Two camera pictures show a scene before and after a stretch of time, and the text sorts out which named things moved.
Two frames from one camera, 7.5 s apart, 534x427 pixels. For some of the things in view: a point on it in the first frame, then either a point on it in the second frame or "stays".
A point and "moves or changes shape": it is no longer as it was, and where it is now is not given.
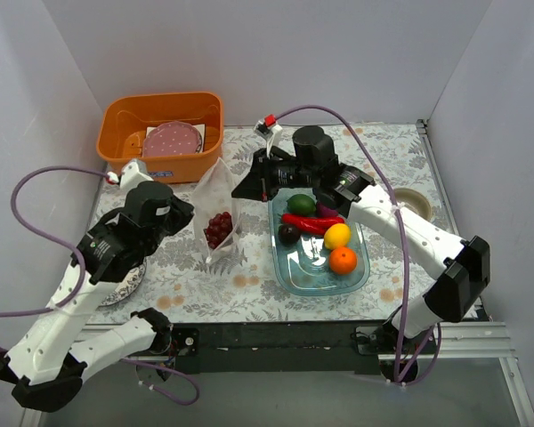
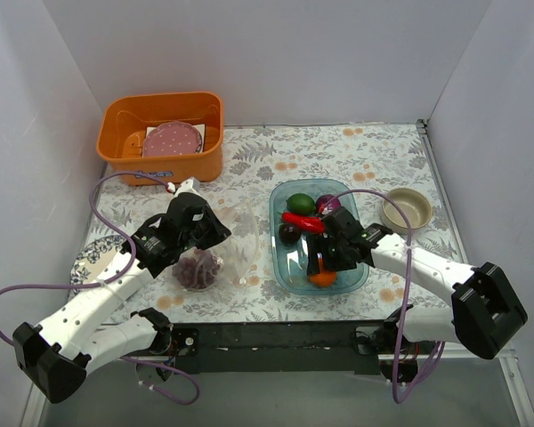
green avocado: x=301 y=205 stays
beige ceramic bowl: x=413 y=201 stays
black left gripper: x=178 y=213 to x=209 y=229
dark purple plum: x=288 y=234 stays
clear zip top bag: x=217 y=211 to x=228 y=261
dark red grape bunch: x=218 y=229 moves or changes shape
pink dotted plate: x=172 y=138 stays
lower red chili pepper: x=306 y=224 stays
